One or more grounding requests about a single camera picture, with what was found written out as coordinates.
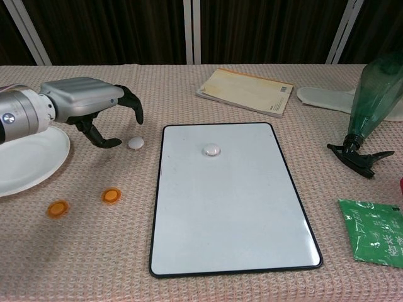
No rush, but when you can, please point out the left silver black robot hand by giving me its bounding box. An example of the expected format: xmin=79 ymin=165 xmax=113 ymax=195
xmin=39 ymin=77 xmax=145 ymax=148

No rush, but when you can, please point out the orange round magnet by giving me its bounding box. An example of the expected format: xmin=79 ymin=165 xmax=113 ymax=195
xmin=46 ymin=201 xmax=70 ymax=220
xmin=100 ymin=187 xmax=122 ymax=205

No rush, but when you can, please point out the white magnetic board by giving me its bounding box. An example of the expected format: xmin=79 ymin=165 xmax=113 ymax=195
xmin=148 ymin=121 xmax=324 ymax=278

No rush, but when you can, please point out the white paper plate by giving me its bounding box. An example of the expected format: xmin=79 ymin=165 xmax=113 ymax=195
xmin=0 ymin=125 xmax=71 ymax=198

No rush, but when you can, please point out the pink waffle tablecloth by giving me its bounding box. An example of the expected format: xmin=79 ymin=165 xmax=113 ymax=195
xmin=0 ymin=64 xmax=403 ymax=302

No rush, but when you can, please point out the yellow cover book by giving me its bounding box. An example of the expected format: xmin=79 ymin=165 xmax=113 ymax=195
xmin=195 ymin=67 xmax=293 ymax=119

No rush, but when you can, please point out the dark pleated curtain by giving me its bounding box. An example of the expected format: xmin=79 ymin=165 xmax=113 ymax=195
xmin=0 ymin=0 xmax=403 ymax=67

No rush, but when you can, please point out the white slipper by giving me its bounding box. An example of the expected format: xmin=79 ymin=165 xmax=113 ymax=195
xmin=296 ymin=86 xmax=403 ymax=122

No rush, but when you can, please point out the green sachet packet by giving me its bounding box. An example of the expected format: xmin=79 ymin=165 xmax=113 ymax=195
xmin=338 ymin=198 xmax=403 ymax=269

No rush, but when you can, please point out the white frame post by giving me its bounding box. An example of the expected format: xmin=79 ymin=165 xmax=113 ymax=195
xmin=183 ymin=0 xmax=193 ymax=65
xmin=326 ymin=0 xmax=363 ymax=65
xmin=3 ymin=0 xmax=54 ymax=67
xmin=192 ymin=0 xmax=202 ymax=65

